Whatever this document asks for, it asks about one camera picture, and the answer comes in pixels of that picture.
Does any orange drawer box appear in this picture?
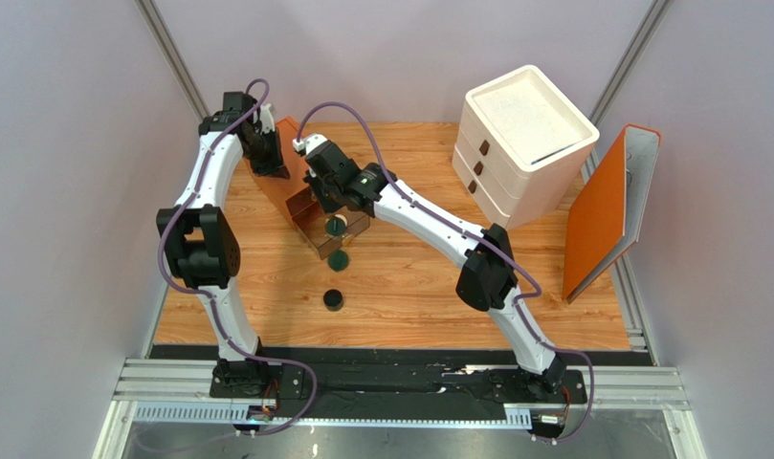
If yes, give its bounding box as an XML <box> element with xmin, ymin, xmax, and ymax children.
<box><xmin>254</xmin><ymin>116</ymin><xmax>318</xmax><ymax>231</ymax></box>

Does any gold round jar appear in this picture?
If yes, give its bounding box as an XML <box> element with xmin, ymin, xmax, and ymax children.
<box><xmin>325</xmin><ymin>215</ymin><xmax>347</xmax><ymax>236</ymax></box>

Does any clear bottom drawer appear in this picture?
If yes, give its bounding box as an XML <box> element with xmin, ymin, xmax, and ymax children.
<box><xmin>294</xmin><ymin>205</ymin><xmax>370</xmax><ymax>259</ymax></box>

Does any black round compact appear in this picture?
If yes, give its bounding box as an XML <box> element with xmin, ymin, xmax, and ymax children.
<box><xmin>322</xmin><ymin>289</ymin><xmax>344</xmax><ymax>312</ymax></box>

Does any dark green round compact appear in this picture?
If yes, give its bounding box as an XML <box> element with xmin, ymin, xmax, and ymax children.
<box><xmin>327</xmin><ymin>250</ymin><xmax>349</xmax><ymax>273</ymax></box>

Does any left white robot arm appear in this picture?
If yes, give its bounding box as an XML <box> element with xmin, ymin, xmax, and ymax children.
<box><xmin>156</xmin><ymin>92</ymin><xmax>281</xmax><ymax>392</ymax></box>

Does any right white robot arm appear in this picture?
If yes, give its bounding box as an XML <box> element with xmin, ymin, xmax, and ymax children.
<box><xmin>293</xmin><ymin>134</ymin><xmax>566</xmax><ymax>391</ymax></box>

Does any white three-drawer cabinet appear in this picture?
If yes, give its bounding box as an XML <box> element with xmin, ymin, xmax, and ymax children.
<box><xmin>452</xmin><ymin>65</ymin><xmax>599</xmax><ymax>230</ymax></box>

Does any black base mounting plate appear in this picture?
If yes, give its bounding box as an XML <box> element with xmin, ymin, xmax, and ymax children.
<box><xmin>150</xmin><ymin>344</ymin><xmax>588</xmax><ymax>423</ymax></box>

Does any orange binder folder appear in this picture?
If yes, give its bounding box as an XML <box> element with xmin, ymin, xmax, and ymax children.
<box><xmin>562</xmin><ymin>124</ymin><xmax>662</xmax><ymax>303</ymax></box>

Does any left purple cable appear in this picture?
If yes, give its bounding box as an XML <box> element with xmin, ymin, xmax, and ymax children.
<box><xmin>155</xmin><ymin>77</ymin><xmax>321</xmax><ymax>441</ymax></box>

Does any purple cable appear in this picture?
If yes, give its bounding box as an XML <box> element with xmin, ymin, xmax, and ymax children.
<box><xmin>155</xmin><ymin>77</ymin><xmax>321</xmax><ymax>441</ymax></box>
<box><xmin>295</xmin><ymin>101</ymin><xmax>597</xmax><ymax>445</ymax></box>

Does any aluminium frame rail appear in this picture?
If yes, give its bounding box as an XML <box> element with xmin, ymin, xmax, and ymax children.
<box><xmin>93</xmin><ymin>359</ymin><xmax>706</xmax><ymax>458</ymax></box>

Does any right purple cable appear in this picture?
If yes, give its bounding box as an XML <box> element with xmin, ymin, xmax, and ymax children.
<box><xmin>295</xmin><ymin>101</ymin><xmax>597</xmax><ymax>445</ymax></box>

